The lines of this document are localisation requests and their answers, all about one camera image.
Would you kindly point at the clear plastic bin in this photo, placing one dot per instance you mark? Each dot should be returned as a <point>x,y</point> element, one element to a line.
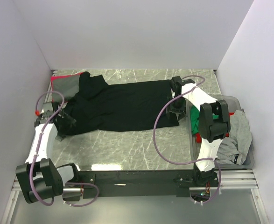
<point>233,105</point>

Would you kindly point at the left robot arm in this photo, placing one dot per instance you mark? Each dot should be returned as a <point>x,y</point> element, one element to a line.
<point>38,173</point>

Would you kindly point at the black t-shirt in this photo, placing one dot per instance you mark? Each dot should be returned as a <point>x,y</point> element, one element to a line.
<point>119,107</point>

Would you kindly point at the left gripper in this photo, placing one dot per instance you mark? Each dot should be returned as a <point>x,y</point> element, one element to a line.
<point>68,122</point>

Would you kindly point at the red t-shirt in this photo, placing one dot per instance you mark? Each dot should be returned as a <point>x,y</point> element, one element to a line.
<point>199,138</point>

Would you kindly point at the black base beam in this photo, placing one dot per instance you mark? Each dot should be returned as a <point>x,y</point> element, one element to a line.
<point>140,183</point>

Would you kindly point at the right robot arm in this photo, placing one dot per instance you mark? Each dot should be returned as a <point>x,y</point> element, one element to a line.
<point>213,125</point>

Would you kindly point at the folded pink t-shirt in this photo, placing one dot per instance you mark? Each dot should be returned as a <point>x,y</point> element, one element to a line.
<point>57,78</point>

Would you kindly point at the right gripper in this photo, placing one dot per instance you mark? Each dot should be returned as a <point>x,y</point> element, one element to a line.
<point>181,111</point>

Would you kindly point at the aluminium rail frame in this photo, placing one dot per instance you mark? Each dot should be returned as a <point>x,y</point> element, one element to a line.
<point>239,203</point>

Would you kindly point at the green t-shirt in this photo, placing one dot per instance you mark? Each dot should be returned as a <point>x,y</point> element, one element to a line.
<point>194,120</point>

